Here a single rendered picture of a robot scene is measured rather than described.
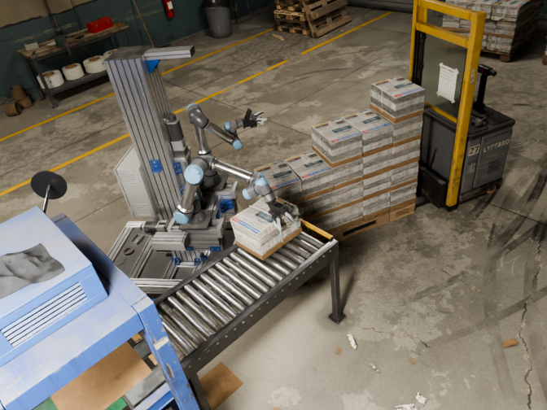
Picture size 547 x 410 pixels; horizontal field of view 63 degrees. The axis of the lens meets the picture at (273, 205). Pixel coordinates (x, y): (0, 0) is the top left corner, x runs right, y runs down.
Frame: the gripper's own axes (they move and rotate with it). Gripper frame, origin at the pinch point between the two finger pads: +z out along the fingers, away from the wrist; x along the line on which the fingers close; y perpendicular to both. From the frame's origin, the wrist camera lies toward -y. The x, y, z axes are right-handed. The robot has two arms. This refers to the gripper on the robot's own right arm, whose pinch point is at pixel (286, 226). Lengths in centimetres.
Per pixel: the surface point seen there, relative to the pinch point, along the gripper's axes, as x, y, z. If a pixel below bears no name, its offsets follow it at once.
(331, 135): -101, 40, -30
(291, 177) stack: -60, 61, -15
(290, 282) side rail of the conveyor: 19.5, -3.2, 30.3
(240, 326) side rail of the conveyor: 62, -2, 32
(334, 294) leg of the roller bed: -22, 24, 71
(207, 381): 81, 68, 77
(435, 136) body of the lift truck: -219, 43, 26
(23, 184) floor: 82, 412, -143
